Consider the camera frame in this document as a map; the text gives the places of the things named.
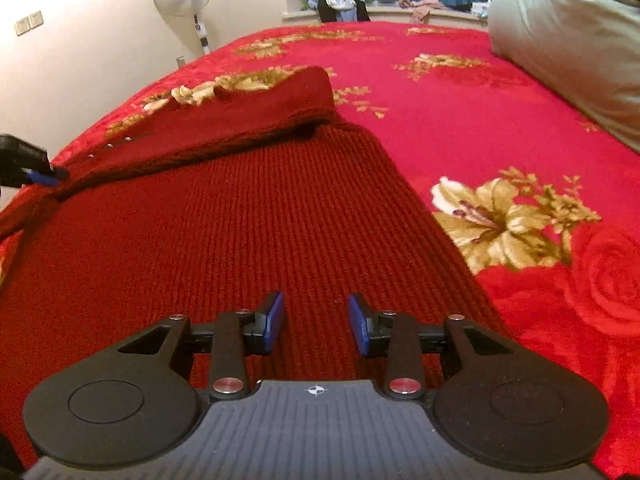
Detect dark red knit sweater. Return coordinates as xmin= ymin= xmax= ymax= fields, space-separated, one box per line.
xmin=1 ymin=67 xmax=503 ymax=465

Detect dark clothes pile on sill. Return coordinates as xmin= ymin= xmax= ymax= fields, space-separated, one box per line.
xmin=307 ymin=0 xmax=370 ymax=23

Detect pale green pillow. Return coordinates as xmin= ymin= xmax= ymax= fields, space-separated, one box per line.
xmin=488 ymin=0 xmax=639 ymax=150

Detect tissue pack on sill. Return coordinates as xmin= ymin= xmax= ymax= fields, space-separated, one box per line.
xmin=470 ymin=0 xmax=491 ymax=20

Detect pink cloth on sill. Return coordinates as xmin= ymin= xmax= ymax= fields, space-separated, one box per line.
xmin=397 ymin=0 xmax=447 ymax=24

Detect double wall switch plate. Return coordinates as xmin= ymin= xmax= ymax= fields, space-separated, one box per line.
xmin=14 ymin=11 xmax=43 ymax=37

